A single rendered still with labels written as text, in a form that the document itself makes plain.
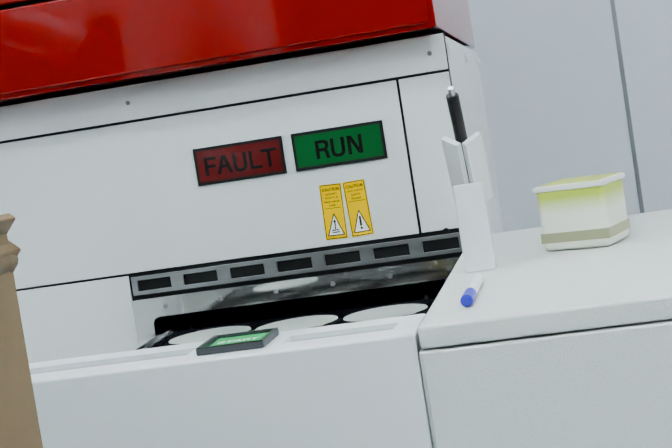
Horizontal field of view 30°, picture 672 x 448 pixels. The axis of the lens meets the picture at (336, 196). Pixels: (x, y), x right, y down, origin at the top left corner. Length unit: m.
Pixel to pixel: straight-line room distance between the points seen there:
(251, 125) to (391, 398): 0.70
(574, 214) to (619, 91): 1.78
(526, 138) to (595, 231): 1.78
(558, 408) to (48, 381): 0.40
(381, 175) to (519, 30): 1.51
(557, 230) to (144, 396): 0.48
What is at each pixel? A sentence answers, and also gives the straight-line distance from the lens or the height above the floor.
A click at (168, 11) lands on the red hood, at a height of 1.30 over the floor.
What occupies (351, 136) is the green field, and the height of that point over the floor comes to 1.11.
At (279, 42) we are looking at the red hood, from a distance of 1.54.
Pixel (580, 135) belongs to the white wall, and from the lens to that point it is 3.04.
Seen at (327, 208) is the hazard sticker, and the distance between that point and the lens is 1.59.
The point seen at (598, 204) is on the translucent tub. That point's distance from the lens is 1.27.
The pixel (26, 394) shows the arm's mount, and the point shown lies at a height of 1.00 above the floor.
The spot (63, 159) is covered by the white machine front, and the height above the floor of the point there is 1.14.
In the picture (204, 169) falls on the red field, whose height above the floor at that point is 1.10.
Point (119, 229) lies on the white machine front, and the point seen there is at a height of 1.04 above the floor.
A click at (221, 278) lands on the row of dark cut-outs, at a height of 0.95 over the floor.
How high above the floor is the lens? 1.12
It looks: 3 degrees down
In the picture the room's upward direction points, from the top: 9 degrees counter-clockwise
